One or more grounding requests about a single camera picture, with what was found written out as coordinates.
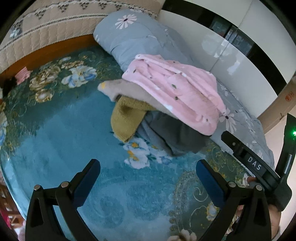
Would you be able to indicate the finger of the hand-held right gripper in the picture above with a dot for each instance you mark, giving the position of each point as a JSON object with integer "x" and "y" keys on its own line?
{"x": 231, "y": 142}

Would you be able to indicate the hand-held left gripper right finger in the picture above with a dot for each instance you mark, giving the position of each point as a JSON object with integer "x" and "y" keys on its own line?
{"x": 210, "y": 183}

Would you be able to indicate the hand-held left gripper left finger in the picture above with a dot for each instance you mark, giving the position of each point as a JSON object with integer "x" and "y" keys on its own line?
{"x": 89, "y": 180}

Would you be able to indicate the pink fleece garment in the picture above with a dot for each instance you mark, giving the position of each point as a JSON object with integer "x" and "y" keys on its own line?
{"x": 180, "y": 92}

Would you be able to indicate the person's right hand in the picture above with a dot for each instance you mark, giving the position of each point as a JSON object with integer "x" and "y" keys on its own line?
{"x": 275, "y": 222}

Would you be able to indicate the teal floral plush blanket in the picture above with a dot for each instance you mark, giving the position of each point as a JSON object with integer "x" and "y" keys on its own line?
{"x": 69, "y": 139}

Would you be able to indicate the grey garment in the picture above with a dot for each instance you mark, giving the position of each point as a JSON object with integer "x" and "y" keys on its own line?
{"x": 175, "y": 132}

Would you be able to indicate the cardboard box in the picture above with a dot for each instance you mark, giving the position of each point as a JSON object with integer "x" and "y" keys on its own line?
{"x": 285, "y": 104}

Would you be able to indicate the mustard yellow knitted garment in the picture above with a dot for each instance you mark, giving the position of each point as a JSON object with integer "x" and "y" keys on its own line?
{"x": 124, "y": 118}

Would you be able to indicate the white glossy wardrobe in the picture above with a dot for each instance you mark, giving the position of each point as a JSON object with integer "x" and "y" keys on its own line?
{"x": 222, "y": 46}

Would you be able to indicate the beige fleece garment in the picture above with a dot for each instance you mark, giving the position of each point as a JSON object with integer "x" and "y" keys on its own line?
{"x": 129, "y": 89}

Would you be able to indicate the dark cloth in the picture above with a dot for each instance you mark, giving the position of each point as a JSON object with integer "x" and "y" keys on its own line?
{"x": 9, "y": 86}

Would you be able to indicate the small pink cloth item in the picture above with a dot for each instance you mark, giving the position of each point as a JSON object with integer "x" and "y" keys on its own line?
{"x": 22, "y": 74}

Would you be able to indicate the grey-blue daisy print quilt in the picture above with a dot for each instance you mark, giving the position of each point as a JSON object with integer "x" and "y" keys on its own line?
{"x": 129, "y": 39}

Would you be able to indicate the beige quilted headboard cover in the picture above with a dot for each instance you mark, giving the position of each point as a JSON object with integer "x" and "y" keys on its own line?
{"x": 57, "y": 25}

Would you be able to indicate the wooden bed frame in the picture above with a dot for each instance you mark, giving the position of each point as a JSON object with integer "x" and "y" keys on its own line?
{"x": 57, "y": 46}

